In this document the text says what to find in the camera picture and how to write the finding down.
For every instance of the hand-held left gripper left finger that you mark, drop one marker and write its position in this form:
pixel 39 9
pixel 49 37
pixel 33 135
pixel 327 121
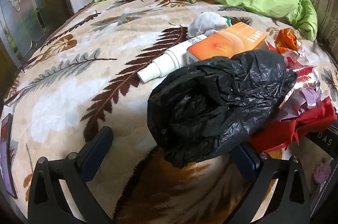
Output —
pixel 95 158

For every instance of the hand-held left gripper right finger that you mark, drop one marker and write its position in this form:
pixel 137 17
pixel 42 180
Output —
pixel 247 163

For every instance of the black plastic bag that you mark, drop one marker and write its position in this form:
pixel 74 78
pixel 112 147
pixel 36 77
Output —
pixel 211 107

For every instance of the orange cardboard box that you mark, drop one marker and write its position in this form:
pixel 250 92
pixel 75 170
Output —
pixel 216 46

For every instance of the white glove with green cuff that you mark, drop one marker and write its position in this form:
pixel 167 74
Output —
pixel 203 24

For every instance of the red plastic bag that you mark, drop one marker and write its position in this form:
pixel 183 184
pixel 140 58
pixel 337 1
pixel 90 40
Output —
pixel 311 121

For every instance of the purple plastic bag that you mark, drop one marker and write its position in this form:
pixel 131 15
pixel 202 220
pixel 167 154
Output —
pixel 301 102

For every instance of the crumpled red silver wrapper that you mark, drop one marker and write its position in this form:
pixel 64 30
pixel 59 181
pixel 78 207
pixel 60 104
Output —
pixel 303 73

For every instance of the leaf print blanket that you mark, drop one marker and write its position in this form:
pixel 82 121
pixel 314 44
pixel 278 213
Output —
pixel 79 81

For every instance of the smartphone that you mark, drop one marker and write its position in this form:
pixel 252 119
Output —
pixel 6 155

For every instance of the crumpled orange wrapper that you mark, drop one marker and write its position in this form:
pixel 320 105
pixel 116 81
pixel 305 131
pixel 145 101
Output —
pixel 286 40

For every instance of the white spray bottle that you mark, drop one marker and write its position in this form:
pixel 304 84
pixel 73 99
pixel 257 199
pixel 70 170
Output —
pixel 169 60

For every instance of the striped beige pillow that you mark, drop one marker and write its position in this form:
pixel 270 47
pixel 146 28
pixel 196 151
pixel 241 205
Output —
pixel 327 2

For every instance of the wooden door with glass panel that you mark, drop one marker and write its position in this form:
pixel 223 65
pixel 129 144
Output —
pixel 26 15

